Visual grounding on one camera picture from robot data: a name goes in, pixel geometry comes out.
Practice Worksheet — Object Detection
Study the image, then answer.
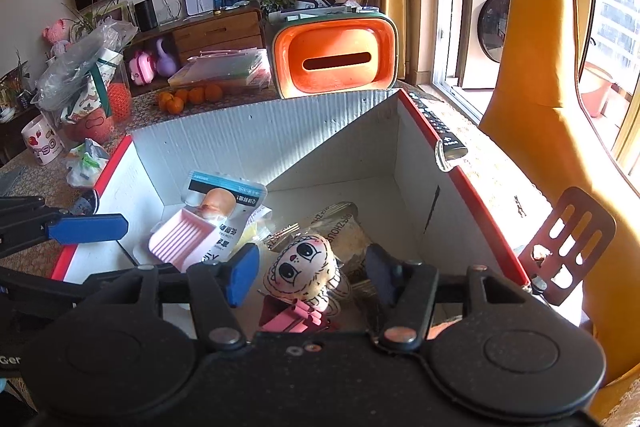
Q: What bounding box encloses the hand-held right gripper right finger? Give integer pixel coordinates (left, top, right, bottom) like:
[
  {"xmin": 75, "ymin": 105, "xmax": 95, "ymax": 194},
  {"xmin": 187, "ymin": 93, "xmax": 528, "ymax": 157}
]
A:
[{"xmin": 364, "ymin": 243, "xmax": 557, "ymax": 354}]

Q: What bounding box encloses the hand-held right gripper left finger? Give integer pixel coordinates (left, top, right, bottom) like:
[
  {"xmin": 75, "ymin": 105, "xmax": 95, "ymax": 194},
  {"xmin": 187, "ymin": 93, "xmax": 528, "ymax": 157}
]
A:
[{"xmin": 97, "ymin": 243, "xmax": 262, "ymax": 354}]

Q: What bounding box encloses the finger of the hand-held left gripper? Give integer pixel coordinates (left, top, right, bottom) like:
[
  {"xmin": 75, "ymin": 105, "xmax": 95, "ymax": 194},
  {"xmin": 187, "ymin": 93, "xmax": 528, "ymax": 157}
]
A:
[
  {"xmin": 0, "ymin": 266, "xmax": 135, "ymax": 309},
  {"xmin": 0, "ymin": 195, "xmax": 130, "ymax": 259}
]

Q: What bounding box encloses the doll face keychain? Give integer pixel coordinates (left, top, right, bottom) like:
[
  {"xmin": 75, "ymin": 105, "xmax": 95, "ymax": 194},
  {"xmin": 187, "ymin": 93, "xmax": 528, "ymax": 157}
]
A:
[{"xmin": 262, "ymin": 233, "xmax": 344, "ymax": 314}]

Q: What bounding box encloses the pink binder clip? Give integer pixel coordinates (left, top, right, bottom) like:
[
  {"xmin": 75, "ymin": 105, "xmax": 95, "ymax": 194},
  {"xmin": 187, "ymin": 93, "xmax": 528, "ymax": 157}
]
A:
[{"xmin": 259, "ymin": 294, "xmax": 337, "ymax": 334}]

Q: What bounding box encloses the red white cardboard box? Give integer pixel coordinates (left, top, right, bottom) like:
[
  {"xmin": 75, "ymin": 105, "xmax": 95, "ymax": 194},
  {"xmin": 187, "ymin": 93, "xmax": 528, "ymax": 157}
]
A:
[{"xmin": 50, "ymin": 88, "xmax": 551, "ymax": 339}]

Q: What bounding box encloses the clear printed snack packet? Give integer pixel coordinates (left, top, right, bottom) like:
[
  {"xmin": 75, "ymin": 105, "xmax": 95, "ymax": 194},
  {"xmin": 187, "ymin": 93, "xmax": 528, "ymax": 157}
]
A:
[{"xmin": 300, "ymin": 202, "xmax": 374, "ymax": 274}]

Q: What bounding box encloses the white plastic bag green tie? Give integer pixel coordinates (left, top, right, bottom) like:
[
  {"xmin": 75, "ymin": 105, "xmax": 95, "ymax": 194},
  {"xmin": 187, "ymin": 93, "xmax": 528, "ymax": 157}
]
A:
[{"xmin": 65, "ymin": 142, "xmax": 111, "ymax": 189}]

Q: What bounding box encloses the pink ribbed tray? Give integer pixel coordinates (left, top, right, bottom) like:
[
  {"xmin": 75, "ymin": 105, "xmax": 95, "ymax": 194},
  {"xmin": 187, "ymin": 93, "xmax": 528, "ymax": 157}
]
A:
[{"xmin": 148, "ymin": 207, "xmax": 221, "ymax": 273}]

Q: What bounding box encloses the blue white face packet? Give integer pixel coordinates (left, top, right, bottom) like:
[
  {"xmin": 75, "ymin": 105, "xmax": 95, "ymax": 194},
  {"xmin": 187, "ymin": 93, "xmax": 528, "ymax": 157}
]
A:
[{"xmin": 182, "ymin": 171, "xmax": 269, "ymax": 266}]

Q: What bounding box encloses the pink strawberry print mug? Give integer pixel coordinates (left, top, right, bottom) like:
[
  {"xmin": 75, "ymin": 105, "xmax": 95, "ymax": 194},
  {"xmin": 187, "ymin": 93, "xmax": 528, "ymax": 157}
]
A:
[{"xmin": 21, "ymin": 114, "xmax": 66, "ymax": 166}]

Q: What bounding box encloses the red net-wrapped apple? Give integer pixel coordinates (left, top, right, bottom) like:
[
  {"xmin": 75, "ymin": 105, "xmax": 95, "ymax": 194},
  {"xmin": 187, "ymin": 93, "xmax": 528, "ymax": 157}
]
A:
[
  {"xmin": 107, "ymin": 83, "xmax": 133, "ymax": 122},
  {"xmin": 65, "ymin": 108, "xmax": 115, "ymax": 145}
]

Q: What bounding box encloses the large glass jar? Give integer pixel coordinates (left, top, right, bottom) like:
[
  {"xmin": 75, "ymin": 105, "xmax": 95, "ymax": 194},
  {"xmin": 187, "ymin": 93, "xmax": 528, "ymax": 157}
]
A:
[{"xmin": 42, "ymin": 57, "xmax": 134, "ymax": 146}]

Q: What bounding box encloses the dark wooden tv console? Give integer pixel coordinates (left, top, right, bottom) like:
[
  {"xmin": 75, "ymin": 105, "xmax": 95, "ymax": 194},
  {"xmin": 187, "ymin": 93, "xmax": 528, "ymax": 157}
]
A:
[{"xmin": 0, "ymin": 104, "xmax": 38, "ymax": 168}]

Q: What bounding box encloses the patterned paper bag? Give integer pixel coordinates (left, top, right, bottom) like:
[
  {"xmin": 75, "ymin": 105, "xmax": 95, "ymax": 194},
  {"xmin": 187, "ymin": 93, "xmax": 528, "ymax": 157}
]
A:
[{"xmin": 60, "ymin": 49, "xmax": 123, "ymax": 122}]

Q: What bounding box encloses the green ribbon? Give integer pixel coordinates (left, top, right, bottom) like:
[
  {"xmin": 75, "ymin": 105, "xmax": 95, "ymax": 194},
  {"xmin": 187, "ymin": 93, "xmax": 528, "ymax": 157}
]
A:
[{"xmin": 87, "ymin": 59, "xmax": 112, "ymax": 118}]

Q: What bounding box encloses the black remote control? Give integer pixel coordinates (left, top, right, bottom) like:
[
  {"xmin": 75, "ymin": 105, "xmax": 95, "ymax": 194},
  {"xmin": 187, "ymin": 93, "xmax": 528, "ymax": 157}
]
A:
[{"xmin": 407, "ymin": 89, "xmax": 469, "ymax": 160}]

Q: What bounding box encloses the small potted flower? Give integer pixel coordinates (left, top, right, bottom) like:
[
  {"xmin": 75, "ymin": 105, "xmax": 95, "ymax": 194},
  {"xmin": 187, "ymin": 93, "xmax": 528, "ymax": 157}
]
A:
[{"xmin": 0, "ymin": 49, "xmax": 36, "ymax": 108}]

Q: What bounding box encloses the clear plastic bag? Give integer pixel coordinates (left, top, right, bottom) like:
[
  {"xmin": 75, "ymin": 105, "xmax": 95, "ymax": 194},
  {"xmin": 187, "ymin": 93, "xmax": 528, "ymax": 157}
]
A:
[{"xmin": 35, "ymin": 18, "xmax": 139, "ymax": 112}]

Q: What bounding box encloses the pile of oranges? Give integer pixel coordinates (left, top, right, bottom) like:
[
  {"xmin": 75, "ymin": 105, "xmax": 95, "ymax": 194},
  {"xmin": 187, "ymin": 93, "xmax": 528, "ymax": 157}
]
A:
[{"xmin": 156, "ymin": 83, "xmax": 224, "ymax": 116}]

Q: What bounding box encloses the purple kettlebell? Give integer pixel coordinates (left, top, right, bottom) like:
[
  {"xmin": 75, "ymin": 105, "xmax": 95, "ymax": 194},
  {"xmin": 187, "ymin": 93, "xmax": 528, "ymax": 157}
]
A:
[{"xmin": 156, "ymin": 38, "xmax": 180, "ymax": 78}]

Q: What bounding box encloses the pink plush toy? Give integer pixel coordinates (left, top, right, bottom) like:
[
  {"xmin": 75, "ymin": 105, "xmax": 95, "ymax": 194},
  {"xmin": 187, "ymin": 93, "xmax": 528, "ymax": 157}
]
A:
[{"xmin": 42, "ymin": 18, "xmax": 74, "ymax": 58}]

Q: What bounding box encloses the spider plant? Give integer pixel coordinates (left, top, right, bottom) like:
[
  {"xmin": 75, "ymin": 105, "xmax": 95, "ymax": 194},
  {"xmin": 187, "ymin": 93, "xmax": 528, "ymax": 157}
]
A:
[{"xmin": 62, "ymin": 0, "xmax": 121, "ymax": 43}]

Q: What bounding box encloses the stack of colourful folders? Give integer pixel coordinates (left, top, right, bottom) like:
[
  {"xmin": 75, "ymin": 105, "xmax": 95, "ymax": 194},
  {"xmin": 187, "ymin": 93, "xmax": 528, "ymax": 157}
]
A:
[{"xmin": 167, "ymin": 48, "xmax": 272, "ymax": 90}]

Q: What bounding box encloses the brown slotted turner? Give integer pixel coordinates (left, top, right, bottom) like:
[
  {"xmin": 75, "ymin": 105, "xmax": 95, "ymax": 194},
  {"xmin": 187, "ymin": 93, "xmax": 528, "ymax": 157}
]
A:
[{"xmin": 517, "ymin": 186, "xmax": 617, "ymax": 309}]

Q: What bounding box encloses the yellow upholstered chair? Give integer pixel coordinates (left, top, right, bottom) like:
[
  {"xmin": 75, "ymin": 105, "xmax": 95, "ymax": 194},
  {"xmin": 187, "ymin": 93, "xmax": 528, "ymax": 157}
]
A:
[{"xmin": 479, "ymin": 0, "xmax": 640, "ymax": 423}]

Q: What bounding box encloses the black speaker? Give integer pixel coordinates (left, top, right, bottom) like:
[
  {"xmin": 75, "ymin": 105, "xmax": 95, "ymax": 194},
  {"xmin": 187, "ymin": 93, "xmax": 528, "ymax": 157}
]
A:
[{"xmin": 134, "ymin": 0, "xmax": 160, "ymax": 33}]

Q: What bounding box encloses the wooden drawer cabinet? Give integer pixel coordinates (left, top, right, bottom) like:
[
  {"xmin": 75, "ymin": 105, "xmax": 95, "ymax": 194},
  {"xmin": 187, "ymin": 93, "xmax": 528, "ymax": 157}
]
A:
[{"xmin": 170, "ymin": 7, "xmax": 266, "ymax": 63}]

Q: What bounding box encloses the green orange tissue box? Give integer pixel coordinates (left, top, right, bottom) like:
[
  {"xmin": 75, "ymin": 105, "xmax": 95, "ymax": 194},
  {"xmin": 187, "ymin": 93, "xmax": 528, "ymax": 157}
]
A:
[{"xmin": 265, "ymin": 4, "xmax": 401, "ymax": 100}]

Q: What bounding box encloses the washing machine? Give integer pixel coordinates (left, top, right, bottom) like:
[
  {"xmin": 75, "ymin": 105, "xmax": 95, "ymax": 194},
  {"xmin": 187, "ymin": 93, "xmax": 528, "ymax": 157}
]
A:
[{"xmin": 460, "ymin": 0, "xmax": 516, "ymax": 90}]

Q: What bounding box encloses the orange bucket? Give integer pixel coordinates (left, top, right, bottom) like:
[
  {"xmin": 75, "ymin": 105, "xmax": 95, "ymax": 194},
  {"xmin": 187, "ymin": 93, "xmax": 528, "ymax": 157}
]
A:
[{"xmin": 580, "ymin": 62, "xmax": 615, "ymax": 118}]

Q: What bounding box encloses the picture frame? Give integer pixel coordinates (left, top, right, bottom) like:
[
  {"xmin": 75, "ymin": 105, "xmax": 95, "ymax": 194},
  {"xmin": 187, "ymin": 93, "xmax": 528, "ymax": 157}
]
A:
[{"xmin": 97, "ymin": 1, "xmax": 137, "ymax": 30}]

